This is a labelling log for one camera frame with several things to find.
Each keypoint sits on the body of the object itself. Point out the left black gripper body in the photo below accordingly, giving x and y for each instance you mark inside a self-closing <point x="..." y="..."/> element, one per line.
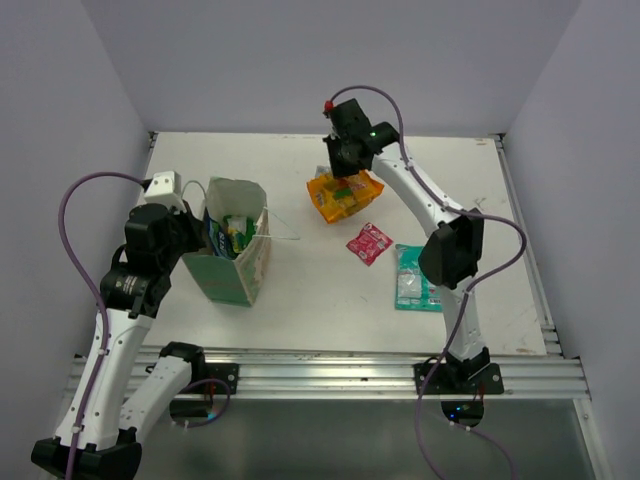
<point x="180" y="238"/>

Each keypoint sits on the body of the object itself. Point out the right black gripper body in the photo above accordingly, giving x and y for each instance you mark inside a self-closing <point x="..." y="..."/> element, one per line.
<point x="355" y="167"/>

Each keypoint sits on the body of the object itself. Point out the dark blue chips packet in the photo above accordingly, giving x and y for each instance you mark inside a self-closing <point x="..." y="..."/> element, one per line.
<point x="221" y="245"/>

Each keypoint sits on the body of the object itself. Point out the green paper bag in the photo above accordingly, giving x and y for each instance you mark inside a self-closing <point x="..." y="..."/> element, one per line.
<point x="237" y="282"/>

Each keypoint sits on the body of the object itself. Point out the green snack packet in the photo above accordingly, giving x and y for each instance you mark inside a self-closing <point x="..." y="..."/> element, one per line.
<point x="240" y="231"/>

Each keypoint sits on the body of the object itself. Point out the orange yellow snack packet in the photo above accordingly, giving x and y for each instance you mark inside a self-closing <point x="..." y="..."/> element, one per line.
<point x="339" y="198"/>

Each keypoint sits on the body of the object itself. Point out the teal candy packet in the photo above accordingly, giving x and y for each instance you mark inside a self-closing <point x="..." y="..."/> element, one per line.
<point x="414" y="292"/>

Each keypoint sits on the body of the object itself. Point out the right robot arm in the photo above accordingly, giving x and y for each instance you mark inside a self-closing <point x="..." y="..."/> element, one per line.
<point x="449" y="260"/>

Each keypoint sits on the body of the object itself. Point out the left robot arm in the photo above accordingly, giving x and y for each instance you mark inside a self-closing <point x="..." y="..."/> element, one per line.
<point x="102" y="434"/>

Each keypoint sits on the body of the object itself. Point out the grey snack packet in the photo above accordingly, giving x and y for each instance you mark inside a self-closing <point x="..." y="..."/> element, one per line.
<point x="322" y="170"/>

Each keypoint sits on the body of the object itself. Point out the pink snack packet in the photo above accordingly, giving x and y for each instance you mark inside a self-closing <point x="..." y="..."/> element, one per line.
<point x="369" y="244"/>

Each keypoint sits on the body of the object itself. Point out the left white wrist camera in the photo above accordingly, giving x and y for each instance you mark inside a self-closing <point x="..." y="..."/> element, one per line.
<point x="165" y="189"/>

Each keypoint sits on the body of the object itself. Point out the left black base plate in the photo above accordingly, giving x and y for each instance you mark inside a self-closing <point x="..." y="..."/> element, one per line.
<point x="213" y="379"/>

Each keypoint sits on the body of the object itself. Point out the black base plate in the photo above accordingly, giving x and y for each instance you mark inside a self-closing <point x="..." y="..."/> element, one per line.
<point x="213" y="379"/>
<point x="444" y="381"/>

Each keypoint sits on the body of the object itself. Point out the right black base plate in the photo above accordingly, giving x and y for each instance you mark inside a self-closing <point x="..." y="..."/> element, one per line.
<point x="444" y="381"/>

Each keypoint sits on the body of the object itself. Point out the aluminium mounting rail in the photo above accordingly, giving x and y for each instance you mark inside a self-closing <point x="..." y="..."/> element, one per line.
<point x="314" y="375"/>

